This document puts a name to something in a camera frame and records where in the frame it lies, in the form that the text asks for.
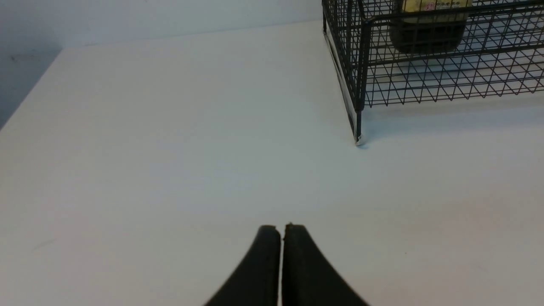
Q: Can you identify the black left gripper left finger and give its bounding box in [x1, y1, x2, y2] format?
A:
[206, 225, 281, 306]

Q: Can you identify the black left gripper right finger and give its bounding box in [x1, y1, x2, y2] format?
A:
[281, 224, 368, 306]

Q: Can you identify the dark vinegar bottle gold cap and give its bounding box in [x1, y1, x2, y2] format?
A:
[389, 0, 473, 54]

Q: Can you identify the black wire mesh shelf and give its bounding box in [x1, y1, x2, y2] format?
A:
[321, 0, 544, 147]

